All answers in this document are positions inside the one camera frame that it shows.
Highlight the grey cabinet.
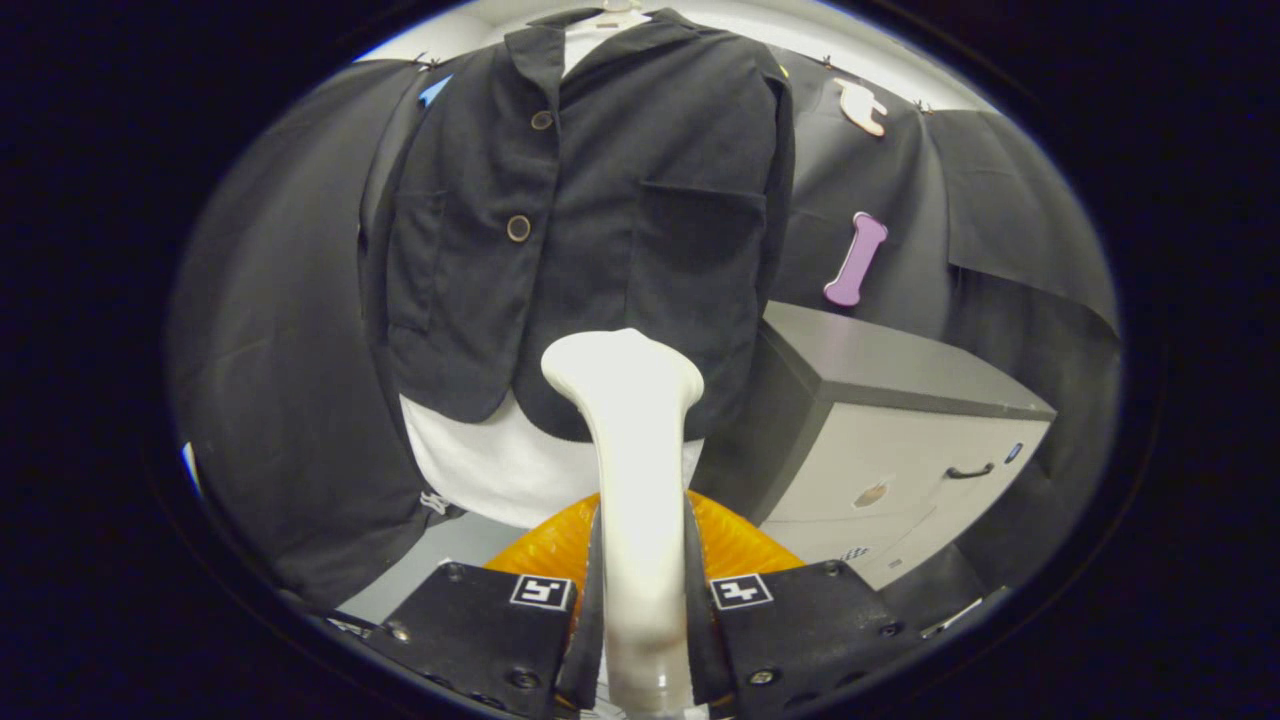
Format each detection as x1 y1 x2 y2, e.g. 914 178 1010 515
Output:
690 300 1058 591

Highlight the white garment steamer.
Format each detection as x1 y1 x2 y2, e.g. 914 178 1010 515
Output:
540 328 706 719

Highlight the white mannequin torso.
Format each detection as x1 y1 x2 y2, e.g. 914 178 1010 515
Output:
400 3 707 530

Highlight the black backdrop cloth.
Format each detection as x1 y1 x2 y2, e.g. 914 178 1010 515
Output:
168 45 1121 613

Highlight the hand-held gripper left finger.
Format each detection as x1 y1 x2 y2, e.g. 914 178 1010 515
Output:
360 493 606 720

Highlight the black suit jacket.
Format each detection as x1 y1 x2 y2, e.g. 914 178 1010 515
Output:
360 7 797 445

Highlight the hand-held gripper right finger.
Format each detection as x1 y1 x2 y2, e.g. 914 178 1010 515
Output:
685 490 907 717

